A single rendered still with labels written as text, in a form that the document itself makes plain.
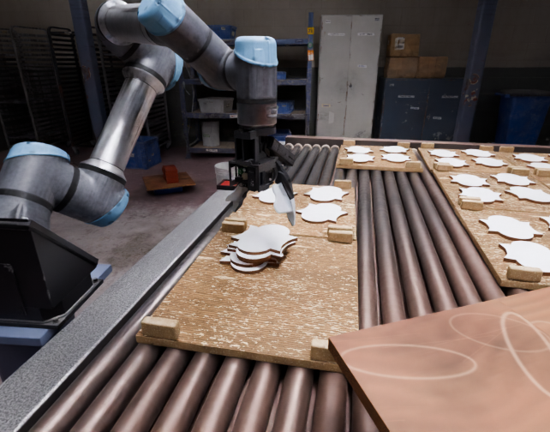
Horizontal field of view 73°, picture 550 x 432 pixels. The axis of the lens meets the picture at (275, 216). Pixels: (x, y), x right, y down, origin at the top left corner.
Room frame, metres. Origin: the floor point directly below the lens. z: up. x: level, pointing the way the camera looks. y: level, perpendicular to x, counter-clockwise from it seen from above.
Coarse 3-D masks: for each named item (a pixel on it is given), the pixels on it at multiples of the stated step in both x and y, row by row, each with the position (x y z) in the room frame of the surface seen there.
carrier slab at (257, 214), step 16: (256, 192) 1.16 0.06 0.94; (304, 192) 1.16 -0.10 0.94; (352, 192) 1.16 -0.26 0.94; (240, 208) 1.02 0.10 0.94; (256, 208) 1.02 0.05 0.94; (272, 208) 1.02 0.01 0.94; (352, 208) 1.02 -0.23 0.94; (256, 224) 0.90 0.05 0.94; (272, 224) 0.90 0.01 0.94; (288, 224) 0.90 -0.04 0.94; (304, 224) 0.90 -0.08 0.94; (320, 224) 0.90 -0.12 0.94; (336, 224) 0.90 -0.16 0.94; (352, 224) 0.90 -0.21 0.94
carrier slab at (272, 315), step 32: (224, 256) 0.73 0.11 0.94; (288, 256) 0.73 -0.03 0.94; (320, 256) 0.73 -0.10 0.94; (352, 256) 0.73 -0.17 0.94; (192, 288) 0.60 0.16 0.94; (224, 288) 0.60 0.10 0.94; (256, 288) 0.60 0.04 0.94; (288, 288) 0.60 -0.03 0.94; (320, 288) 0.60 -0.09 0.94; (352, 288) 0.60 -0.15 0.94; (192, 320) 0.51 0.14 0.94; (224, 320) 0.51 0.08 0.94; (256, 320) 0.51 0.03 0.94; (288, 320) 0.51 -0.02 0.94; (320, 320) 0.51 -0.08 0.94; (352, 320) 0.51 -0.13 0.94; (224, 352) 0.44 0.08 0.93; (256, 352) 0.43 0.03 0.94; (288, 352) 0.43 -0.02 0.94
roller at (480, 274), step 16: (432, 176) 1.42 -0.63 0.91; (432, 192) 1.23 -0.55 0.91; (448, 208) 1.06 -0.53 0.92; (448, 224) 0.96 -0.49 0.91; (464, 240) 0.84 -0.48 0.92; (464, 256) 0.78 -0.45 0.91; (480, 256) 0.76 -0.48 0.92; (480, 272) 0.69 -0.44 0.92; (480, 288) 0.65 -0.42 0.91; (496, 288) 0.62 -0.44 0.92
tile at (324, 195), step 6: (330, 186) 1.20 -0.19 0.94; (312, 192) 1.14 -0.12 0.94; (318, 192) 1.14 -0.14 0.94; (324, 192) 1.14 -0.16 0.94; (330, 192) 1.14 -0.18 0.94; (336, 192) 1.14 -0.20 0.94; (342, 192) 1.14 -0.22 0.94; (312, 198) 1.08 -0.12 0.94; (318, 198) 1.08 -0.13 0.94; (324, 198) 1.08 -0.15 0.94; (330, 198) 1.08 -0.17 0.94; (336, 198) 1.08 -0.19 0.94
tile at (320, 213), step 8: (304, 208) 0.99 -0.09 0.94; (312, 208) 0.99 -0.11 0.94; (320, 208) 0.99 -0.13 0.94; (328, 208) 0.99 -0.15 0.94; (336, 208) 0.99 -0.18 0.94; (304, 216) 0.94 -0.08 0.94; (312, 216) 0.94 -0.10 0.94; (320, 216) 0.94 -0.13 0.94; (328, 216) 0.94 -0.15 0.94; (336, 216) 0.94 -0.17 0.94
